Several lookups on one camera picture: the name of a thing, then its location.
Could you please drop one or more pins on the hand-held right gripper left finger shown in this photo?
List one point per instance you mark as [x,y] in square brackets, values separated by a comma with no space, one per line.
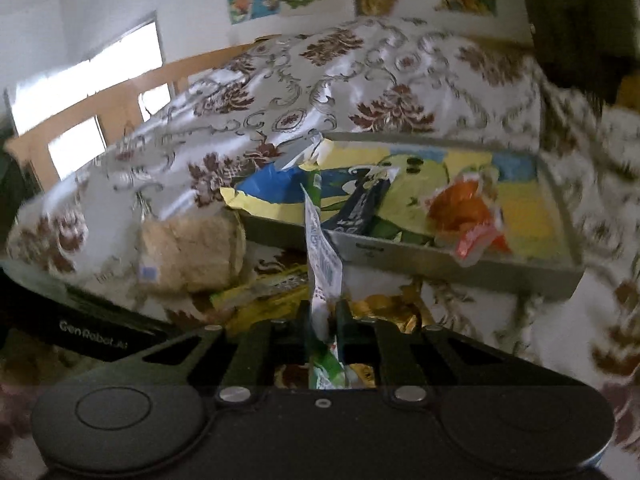
[302,332]

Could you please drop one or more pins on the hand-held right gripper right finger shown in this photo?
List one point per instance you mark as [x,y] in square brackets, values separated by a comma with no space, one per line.
[343,332]

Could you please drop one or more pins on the golden snack packet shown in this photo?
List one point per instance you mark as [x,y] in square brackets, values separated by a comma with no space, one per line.
[390,312]

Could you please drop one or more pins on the white green snack packet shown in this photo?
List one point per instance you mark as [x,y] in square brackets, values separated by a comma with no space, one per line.
[322,255]

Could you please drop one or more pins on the grey metal tray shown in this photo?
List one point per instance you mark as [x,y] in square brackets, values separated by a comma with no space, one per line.
[400,261]

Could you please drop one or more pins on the dark blue snack packet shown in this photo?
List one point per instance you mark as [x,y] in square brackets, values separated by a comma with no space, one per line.
[360,205]

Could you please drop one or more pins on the beige bread bun packet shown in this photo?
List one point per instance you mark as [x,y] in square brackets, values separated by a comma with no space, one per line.
[190,255]

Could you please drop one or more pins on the orange red snack packet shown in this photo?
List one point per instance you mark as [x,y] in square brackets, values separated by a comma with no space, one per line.
[465,215]

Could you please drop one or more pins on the yellow green snack packet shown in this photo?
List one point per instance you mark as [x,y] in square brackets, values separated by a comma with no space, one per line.
[260,287]

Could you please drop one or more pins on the cartoon print sheet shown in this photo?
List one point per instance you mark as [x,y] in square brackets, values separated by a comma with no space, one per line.
[525,210]

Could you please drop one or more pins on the floral printed blanket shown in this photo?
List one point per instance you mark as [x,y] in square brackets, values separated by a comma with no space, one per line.
[350,80]

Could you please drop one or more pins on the window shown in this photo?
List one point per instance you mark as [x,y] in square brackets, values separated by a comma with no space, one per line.
[125,55]

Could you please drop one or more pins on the green quilted jacket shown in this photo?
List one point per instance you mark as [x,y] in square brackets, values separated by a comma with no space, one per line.
[575,10]

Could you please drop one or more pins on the wooden bed side rail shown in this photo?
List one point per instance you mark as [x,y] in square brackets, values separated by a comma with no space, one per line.
[150,80]

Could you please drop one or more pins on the wooden bed end post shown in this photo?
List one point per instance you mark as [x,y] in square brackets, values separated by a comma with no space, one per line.
[629,92]

